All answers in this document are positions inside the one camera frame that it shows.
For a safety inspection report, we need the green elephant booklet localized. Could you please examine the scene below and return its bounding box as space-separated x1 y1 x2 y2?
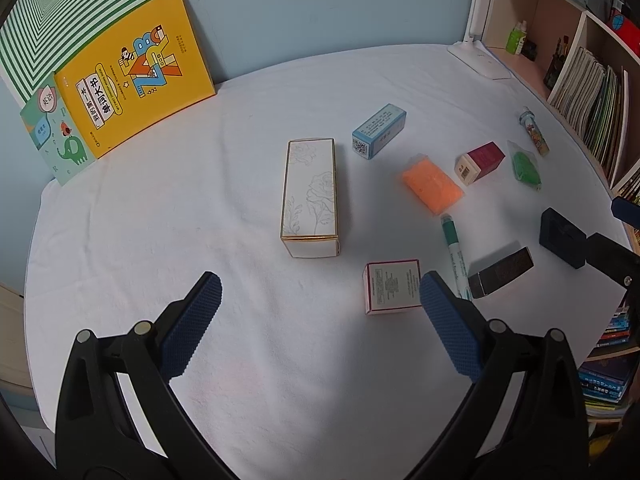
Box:
21 73 96 185

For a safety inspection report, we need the orange sponge packet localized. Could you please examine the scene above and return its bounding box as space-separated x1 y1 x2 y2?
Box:
401 156 464 214

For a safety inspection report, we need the light blue medicine box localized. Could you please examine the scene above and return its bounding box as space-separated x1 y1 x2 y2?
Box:
352 103 407 160

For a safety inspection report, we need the black square box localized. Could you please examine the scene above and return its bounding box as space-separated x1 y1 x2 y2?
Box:
539 207 587 269

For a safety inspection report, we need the green marker pen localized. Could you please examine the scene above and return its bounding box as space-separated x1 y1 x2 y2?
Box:
440 214 472 300

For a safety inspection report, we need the pink white small box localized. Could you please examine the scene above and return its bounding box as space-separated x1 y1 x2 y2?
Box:
363 259 421 315

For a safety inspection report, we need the green white bottle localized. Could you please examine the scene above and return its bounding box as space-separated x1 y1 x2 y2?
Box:
506 21 527 55

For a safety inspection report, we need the colourful glue tube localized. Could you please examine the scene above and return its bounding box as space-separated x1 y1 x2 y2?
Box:
518 108 550 157

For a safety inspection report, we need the green striped board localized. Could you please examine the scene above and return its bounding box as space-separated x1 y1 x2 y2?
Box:
1 0 150 105

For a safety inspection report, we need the yellow children's book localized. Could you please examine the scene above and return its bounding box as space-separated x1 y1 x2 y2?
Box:
53 0 217 161

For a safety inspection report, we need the dark brown box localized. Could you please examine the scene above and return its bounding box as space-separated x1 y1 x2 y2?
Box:
469 247 534 299

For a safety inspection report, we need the green clay bag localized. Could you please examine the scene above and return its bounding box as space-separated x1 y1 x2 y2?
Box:
508 141 542 190

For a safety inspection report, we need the maroon small box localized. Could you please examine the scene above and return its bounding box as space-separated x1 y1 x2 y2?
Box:
454 142 506 185

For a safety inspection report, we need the white lamp base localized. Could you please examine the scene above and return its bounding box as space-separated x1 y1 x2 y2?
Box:
448 41 511 80

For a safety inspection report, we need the tall white floral box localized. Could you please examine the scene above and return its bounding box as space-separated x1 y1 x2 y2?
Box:
280 138 340 259

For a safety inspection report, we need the wooden bookshelf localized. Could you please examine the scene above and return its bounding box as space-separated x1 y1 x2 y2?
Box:
479 0 640 426

